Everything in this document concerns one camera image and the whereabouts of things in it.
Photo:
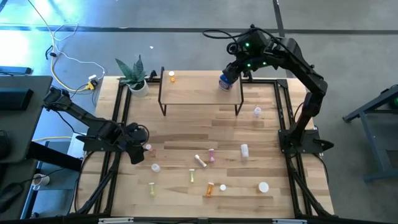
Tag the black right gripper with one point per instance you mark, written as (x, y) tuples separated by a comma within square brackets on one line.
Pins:
[(242, 66)]

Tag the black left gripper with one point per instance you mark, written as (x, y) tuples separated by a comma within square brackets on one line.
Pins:
[(137, 152)]

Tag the white jar blue lid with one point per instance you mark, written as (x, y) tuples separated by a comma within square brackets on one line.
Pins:
[(225, 84)]

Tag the salmon pill bottle white cap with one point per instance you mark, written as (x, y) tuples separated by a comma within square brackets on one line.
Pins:
[(149, 147)]

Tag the translucent white pill bottle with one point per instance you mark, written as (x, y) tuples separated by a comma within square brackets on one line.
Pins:
[(155, 168)]

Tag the orange pill bottle white cap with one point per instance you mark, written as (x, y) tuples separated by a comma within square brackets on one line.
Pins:
[(210, 189), (172, 78)]

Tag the pale pink pill bottle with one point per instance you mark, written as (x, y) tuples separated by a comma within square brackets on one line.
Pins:
[(200, 160)]

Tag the white opaque pill bottle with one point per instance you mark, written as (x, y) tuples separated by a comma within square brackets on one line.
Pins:
[(244, 151)]

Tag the pale yellow pill bottle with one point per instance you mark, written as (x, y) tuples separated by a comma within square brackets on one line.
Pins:
[(223, 187)]

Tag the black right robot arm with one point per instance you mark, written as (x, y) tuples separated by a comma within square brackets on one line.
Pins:
[(311, 81)]

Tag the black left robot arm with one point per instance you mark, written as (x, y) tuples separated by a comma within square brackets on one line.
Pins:
[(93, 124)]

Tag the white box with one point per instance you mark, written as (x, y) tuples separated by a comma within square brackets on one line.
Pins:
[(74, 147)]

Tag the green plant white pot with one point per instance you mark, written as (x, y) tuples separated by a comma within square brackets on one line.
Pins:
[(139, 88)]

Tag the yellow plug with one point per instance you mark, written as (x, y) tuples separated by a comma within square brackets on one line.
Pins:
[(90, 85)]

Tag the black support beam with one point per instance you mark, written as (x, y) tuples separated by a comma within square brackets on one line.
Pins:
[(53, 155)]

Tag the white power adapter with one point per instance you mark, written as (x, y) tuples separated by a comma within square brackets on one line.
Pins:
[(93, 77)]

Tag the white paper cup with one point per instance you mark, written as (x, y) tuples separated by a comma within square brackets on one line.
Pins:
[(42, 180)]

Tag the grey desk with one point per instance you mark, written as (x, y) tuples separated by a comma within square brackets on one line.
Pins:
[(21, 130)]

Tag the black rounded device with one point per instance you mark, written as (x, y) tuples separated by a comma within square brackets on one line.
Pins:
[(9, 196)]

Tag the black flat bar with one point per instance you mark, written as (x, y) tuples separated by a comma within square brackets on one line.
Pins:
[(15, 70)]

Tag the silver bracket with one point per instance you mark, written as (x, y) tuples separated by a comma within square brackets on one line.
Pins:
[(289, 221), (115, 221)]

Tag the grey metal table frame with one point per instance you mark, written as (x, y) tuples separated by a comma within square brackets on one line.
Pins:
[(370, 140)]

